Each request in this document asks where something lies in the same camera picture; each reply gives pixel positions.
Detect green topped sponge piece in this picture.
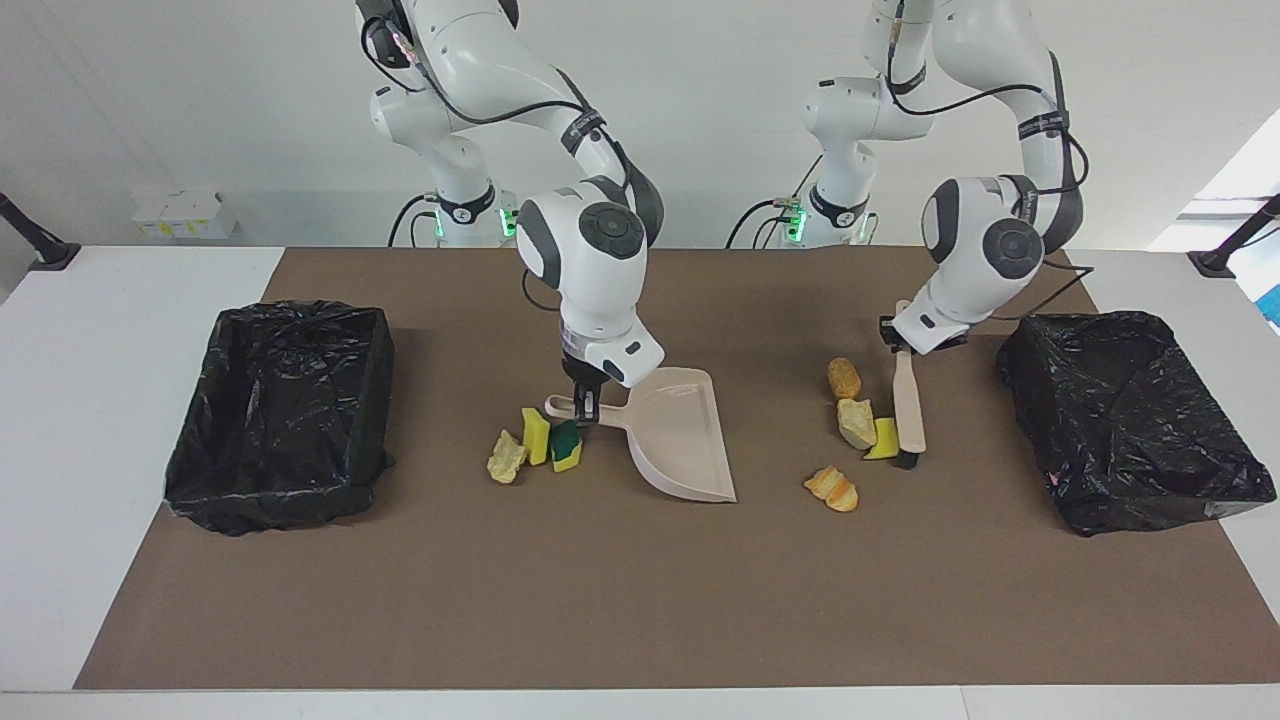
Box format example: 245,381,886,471
550,419,585,474

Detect yellow sponge green edge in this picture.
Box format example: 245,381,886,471
521,406,552,467

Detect beige hand brush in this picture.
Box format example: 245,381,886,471
892,298,928,471

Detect small pale bread chunk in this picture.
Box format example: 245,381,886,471
487,429,528,485

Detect beige plastic dustpan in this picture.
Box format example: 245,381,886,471
544,367,738,504

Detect large pale bread chunk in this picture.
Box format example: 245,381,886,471
836,397,878,451

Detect striped orange bread piece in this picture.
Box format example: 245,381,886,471
803,464,860,513

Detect black bag lined bin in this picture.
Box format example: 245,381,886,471
995,311,1278,538
163,300,397,537

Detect brown table mat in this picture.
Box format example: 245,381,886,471
73,247,1280,691

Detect black clamp stand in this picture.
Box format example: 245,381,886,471
0,192,81,271
1188,195,1280,279

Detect black left base cable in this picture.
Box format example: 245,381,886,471
725,150,831,249

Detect black base cable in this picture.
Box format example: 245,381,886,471
725,150,831,249
388,193,433,248

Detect black right base cable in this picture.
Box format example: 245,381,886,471
388,193,433,248

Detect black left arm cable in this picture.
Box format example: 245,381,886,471
885,40,1093,321

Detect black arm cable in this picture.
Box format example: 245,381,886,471
885,40,1093,321
358,0,666,313

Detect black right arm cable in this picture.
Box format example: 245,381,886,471
358,0,666,313

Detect white wall outlet box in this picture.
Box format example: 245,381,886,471
130,190,239,241

